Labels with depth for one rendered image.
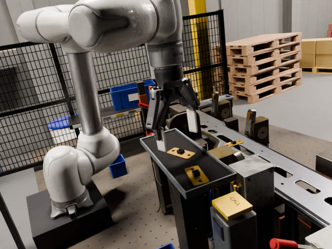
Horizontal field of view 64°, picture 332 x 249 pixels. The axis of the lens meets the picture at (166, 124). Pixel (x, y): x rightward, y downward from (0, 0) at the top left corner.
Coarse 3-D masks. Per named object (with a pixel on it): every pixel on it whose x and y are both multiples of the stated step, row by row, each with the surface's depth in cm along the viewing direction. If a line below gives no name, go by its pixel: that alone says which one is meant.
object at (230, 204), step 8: (232, 192) 57; (216, 200) 55; (224, 200) 55; (232, 200) 55; (240, 200) 54; (216, 208) 54; (224, 208) 53; (232, 208) 52; (240, 208) 52; (248, 208) 52; (224, 216) 52; (232, 216) 51
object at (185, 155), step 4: (172, 148) 81; (176, 148) 80; (180, 148) 78; (168, 152) 79; (172, 152) 78; (176, 152) 78; (180, 152) 76; (184, 152) 77; (188, 152) 77; (192, 152) 76; (176, 156) 76; (180, 156) 75; (184, 156) 75; (188, 156) 74; (192, 156) 74
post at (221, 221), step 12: (216, 216) 54; (240, 216) 53; (252, 216) 52; (228, 228) 51; (240, 228) 52; (252, 228) 53; (216, 240) 58; (228, 240) 52; (240, 240) 53; (252, 240) 54
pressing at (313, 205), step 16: (208, 128) 132; (224, 128) 129; (240, 144) 111; (256, 144) 109; (272, 160) 96; (288, 160) 94; (304, 176) 84; (320, 176) 83; (288, 192) 78; (304, 192) 77; (320, 192) 76; (304, 208) 71; (320, 208) 70; (320, 224) 66
